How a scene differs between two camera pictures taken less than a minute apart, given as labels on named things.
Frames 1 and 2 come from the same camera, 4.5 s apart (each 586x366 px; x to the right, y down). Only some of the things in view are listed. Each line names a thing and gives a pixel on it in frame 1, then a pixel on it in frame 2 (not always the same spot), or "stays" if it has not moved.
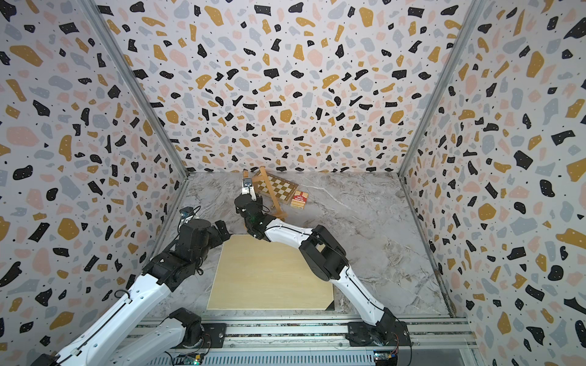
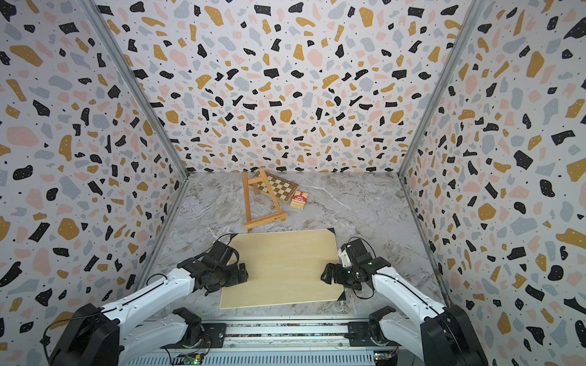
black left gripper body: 216,239 to 226,277
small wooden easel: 279,211 stays
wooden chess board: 282,188 stays
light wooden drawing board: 252,272 stays
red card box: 299,200 stays
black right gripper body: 237,200 to 346,276
